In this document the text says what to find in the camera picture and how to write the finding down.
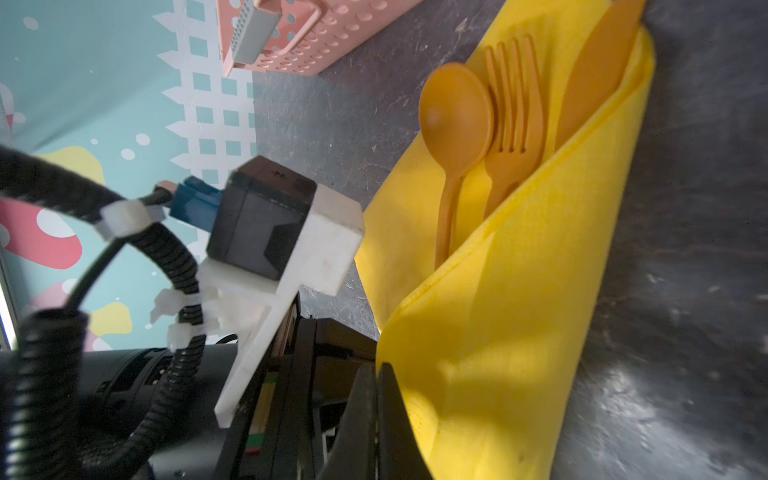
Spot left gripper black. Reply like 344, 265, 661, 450
212, 299, 376, 479

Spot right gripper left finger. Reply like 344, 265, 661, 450
318, 364, 377, 479

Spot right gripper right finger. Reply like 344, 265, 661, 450
377, 363, 433, 480

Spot orange plastic fork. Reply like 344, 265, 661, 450
484, 35, 546, 217

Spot orange plastic spoon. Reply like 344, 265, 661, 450
419, 63, 495, 267

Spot orange plastic knife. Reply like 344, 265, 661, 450
555, 0, 646, 148

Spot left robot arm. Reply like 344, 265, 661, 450
1, 148, 375, 479

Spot pink plastic basket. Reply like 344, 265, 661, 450
216, 0, 418, 76

